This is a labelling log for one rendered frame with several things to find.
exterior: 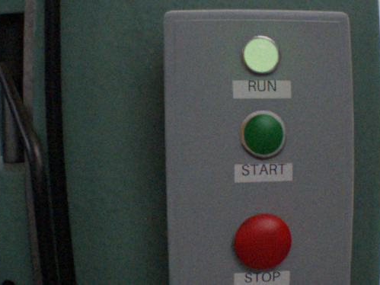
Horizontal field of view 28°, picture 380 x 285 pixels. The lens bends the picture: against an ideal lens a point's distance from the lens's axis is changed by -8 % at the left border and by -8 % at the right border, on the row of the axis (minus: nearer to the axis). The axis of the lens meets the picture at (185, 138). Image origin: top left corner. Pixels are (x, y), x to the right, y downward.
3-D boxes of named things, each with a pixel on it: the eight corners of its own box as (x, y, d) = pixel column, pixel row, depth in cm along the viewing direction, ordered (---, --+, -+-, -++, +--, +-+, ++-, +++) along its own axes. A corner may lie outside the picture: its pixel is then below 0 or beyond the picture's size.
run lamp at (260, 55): (242, 75, 41) (241, 36, 41) (280, 75, 41) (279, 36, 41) (242, 74, 40) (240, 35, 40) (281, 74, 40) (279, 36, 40)
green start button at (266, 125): (240, 158, 41) (239, 110, 41) (286, 157, 41) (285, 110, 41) (240, 159, 40) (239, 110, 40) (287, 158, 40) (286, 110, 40)
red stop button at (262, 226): (234, 267, 41) (234, 212, 41) (289, 265, 41) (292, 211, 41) (234, 272, 40) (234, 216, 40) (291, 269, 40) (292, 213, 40)
